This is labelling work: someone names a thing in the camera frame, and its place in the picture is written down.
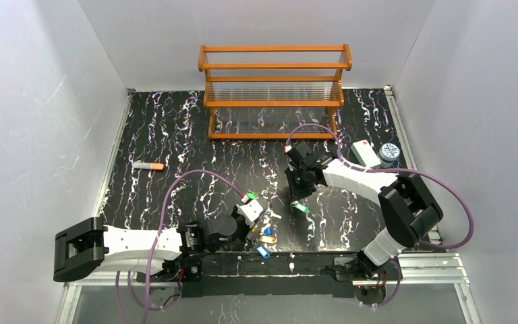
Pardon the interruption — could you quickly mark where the cluster of tagged keys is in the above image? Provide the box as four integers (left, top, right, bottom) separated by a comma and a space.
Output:
247, 209, 280, 257

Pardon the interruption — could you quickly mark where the yellow key tag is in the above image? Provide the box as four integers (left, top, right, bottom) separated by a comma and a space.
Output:
260, 236, 277, 245

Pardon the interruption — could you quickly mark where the blue key tag front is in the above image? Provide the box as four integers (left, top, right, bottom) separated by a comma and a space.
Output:
256, 244, 270, 259

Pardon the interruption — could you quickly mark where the green key tag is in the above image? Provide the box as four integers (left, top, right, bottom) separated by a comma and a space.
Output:
246, 191, 258, 200
291, 201, 309, 214

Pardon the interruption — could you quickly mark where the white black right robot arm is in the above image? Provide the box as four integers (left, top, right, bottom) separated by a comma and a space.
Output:
284, 142, 443, 278

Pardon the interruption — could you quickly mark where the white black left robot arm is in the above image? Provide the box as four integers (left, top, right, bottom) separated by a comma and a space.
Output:
53, 201, 265, 283

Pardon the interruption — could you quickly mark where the white rectangular box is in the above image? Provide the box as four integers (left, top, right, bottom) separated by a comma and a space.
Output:
350, 140, 381, 169

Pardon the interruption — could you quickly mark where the blue white round tin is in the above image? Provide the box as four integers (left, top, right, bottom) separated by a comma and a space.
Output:
378, 143, 401, 168

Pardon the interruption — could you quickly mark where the orange wooden shelf rack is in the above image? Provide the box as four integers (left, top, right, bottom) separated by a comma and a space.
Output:
198, 43, 353, 140

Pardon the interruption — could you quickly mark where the orange grey marker pen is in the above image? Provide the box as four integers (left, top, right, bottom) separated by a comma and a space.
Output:
132, 161, 165, 171

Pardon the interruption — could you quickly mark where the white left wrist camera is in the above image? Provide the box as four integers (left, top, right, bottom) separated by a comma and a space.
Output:
237, 199, 265, 227

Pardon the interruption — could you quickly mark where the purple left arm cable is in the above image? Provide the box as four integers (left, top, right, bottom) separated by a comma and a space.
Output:
115, 169, 246, 324

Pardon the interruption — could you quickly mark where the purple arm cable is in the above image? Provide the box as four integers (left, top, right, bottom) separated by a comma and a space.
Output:
115, 169, 246, 324
285, 124, 476, 308

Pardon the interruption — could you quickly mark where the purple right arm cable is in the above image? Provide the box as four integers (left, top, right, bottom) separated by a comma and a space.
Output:
285, 124, 476, 308

